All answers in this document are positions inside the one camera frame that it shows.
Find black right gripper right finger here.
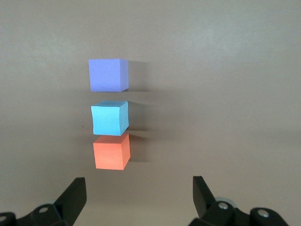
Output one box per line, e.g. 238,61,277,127
189,175,290,226

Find orange foam block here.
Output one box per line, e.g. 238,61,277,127
93,133,131,171

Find light blue foam block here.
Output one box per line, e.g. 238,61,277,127
90,100,130,137

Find purple foam block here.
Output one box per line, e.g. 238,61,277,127
88,58,129,93

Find brown table cloth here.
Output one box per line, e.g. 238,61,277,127
0,0,301,226

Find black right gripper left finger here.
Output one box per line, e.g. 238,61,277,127
0,177,87,226

